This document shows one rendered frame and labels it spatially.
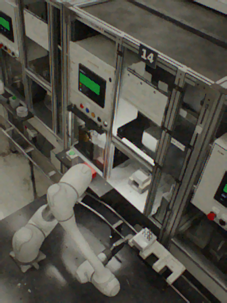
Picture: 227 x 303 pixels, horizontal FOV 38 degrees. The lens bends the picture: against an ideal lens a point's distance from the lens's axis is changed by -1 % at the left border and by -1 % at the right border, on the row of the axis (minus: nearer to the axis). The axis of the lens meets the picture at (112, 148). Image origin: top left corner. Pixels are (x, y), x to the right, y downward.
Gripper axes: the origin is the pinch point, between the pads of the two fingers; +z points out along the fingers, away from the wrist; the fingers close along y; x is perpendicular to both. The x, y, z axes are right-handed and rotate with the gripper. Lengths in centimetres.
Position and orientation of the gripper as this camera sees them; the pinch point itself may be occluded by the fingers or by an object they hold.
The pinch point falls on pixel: (127, 239)
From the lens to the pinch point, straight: 225.7
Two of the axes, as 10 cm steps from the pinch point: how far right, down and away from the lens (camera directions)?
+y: 0.8, -7.2, -6.9
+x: -6.7, -5.5, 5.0
